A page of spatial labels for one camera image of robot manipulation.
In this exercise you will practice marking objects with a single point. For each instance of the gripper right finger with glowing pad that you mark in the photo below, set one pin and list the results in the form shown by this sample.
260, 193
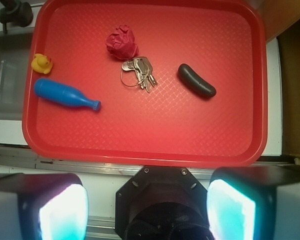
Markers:
254, 203

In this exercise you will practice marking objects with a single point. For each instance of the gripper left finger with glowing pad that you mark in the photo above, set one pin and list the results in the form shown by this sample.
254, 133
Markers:
50, 206

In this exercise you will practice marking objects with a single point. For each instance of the dark green plastic pickle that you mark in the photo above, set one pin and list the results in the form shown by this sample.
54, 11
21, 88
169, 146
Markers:
195, 82

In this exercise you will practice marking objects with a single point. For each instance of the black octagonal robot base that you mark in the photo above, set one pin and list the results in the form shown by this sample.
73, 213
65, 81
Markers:
162, 203

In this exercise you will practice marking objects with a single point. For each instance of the blue plastic bowling pin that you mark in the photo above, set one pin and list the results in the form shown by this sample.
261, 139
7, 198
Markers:
64, 94

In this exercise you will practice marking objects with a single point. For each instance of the yellow rubber duck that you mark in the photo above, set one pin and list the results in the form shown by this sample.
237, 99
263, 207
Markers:
41, 64

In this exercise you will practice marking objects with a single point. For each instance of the grey metal sink basin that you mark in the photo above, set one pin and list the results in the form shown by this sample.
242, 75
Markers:
14, 59

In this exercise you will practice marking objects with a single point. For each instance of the red plastic tray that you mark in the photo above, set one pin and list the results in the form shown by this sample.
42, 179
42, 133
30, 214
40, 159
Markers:
223, 41

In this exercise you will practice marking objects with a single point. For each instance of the silver key bunch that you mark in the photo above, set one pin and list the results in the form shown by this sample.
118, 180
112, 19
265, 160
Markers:
143, 71

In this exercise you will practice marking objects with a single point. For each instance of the crumpled red paper ball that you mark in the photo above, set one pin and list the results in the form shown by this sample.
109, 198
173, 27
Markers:
121, 43

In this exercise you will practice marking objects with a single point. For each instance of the black clamp knob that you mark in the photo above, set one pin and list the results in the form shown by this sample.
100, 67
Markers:
15, 11

